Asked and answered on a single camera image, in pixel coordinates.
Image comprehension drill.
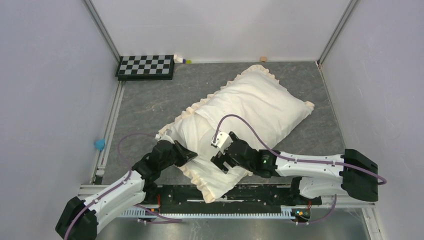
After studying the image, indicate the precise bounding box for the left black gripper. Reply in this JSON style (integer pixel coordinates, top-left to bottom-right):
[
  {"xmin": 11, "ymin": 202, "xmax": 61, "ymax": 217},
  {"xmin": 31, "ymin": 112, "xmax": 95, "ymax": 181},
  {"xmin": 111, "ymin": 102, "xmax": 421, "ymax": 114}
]
[{"xmin": 159, "ymin": 140, "xmax": 197, "ymax": 170}]

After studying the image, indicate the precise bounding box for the grey cream ruffled pillowcase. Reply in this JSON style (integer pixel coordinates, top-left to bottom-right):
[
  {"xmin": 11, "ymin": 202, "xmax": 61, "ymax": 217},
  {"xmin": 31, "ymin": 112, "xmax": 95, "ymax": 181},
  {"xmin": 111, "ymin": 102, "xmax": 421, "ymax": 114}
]
[{"xmin": 159, "ymin": 64, "xmax": 315, "ymax": 203}]

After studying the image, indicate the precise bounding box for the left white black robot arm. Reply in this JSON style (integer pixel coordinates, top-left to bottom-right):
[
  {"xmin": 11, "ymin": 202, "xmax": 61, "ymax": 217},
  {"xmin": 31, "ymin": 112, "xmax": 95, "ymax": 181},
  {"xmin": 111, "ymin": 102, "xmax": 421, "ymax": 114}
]
[{"xmin": 55, "ymin": 140, "xmax": 198, "ymax": 240}]

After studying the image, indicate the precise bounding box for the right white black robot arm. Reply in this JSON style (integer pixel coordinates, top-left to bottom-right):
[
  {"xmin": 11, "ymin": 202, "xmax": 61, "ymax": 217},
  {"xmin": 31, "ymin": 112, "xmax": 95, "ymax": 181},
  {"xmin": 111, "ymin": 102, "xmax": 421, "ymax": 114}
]
[{"xmin": 211, "ymin": 132, "xmax": 382, "ymax": 204}]

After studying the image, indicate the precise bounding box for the blue small object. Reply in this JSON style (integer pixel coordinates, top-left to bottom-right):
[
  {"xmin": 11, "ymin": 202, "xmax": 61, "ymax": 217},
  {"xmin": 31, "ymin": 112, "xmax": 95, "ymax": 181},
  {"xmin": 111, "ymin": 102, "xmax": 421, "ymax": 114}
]
[{"xmin": 94, "ymin": 138, "xmax": 106, "ymax": 152}]

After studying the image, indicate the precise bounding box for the small white block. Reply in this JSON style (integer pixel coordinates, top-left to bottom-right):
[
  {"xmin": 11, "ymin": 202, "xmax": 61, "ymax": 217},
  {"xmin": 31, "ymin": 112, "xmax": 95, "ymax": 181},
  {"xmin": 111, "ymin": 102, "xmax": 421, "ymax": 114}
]
[{"xmin": 173, "ymin": 54, "xmax": 186, "ymax": 64}]

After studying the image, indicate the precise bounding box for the black white checkerboard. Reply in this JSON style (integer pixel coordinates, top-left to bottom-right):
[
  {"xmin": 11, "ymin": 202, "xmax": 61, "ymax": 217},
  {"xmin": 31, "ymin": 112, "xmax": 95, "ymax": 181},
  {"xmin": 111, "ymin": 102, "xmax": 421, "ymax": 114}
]
[{"xmin": 115, "ymin": 54, "xmax": 175, "ymax": 81}]

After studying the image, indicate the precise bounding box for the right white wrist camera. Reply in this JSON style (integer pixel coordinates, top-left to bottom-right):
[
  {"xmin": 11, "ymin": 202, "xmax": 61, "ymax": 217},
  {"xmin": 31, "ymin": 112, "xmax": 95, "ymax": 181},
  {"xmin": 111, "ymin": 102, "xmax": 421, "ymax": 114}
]
[{"xmin": 211, "ymin": 131, "xmax": 233, "ymax": 153}]

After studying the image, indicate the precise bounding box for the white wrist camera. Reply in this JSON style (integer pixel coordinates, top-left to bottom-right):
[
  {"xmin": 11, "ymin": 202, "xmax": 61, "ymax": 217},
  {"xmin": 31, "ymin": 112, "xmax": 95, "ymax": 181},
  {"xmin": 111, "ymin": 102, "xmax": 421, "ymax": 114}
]
[
  {"xmin": 154, "ymin": 129, "xmax": 174, "ymax": 143},
  {"xmin": 211, "ymin": 131, "xmax": 233, "ymax": 153}
]

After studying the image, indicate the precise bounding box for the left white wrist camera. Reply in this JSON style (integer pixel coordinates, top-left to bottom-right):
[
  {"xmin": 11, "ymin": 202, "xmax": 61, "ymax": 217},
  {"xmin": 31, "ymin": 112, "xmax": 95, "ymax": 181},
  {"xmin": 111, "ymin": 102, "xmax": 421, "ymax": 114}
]
[{"xmin": 154, "ymin": 129, "xmax": 174, "ymax": 143}]

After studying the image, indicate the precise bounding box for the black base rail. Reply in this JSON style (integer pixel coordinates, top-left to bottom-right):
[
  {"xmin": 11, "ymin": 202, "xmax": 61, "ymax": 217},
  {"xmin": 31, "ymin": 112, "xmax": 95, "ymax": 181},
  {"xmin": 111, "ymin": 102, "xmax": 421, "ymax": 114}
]
[{"xmin": 142, "ymin": 184, "xmax": 322, "ymax": 214}]

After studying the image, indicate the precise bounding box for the white toothed cable tray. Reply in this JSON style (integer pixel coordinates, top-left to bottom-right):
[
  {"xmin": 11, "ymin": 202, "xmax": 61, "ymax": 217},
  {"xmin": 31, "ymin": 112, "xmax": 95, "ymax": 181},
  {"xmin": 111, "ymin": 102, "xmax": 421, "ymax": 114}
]
[{"xmin": 118, "ymin": 206, "xmax": 309, "ymax": 220}]

